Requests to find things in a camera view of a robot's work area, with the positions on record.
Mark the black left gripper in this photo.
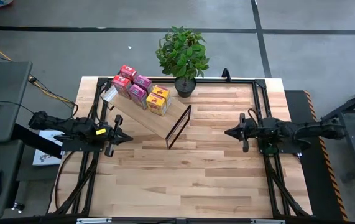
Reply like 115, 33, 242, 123
102, 114, 134, 157

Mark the red cereal box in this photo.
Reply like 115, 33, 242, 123
118, 64, 139, 81
111, 74, 133, 100

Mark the black mat with hazard stripe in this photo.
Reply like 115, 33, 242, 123
284, 90, 349, 222

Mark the yellow Corn Pops cereal box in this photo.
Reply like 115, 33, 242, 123
151, 85, 172, 108
145, 92, 168, 117

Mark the black cable bundle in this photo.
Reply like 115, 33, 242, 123
27, 74, 79, 119

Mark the silver metal bracket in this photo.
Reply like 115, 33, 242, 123
76, 217, 113, 224
251, 218, 286, 224

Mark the pink cereal box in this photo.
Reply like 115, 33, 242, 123
132, 74, 154, 94
128, 83, 149, 110

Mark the green potted plant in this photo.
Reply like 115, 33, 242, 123
155, 26, 211, 99

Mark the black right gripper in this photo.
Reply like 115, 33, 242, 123
224, 113, 260, 153

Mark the grey desk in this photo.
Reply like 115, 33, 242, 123
0, 139, 24, 220
0, 61, 32, 144

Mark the wooden shelf with black frame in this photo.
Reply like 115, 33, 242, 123
101, 83, 193, 150

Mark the black aluminium table frame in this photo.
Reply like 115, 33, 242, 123
51, 67, 311, 218

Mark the desk caster wheel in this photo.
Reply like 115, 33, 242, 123
11, 202, 25, 214

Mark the white cardboard box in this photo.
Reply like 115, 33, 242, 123
32, 129, 66, 166

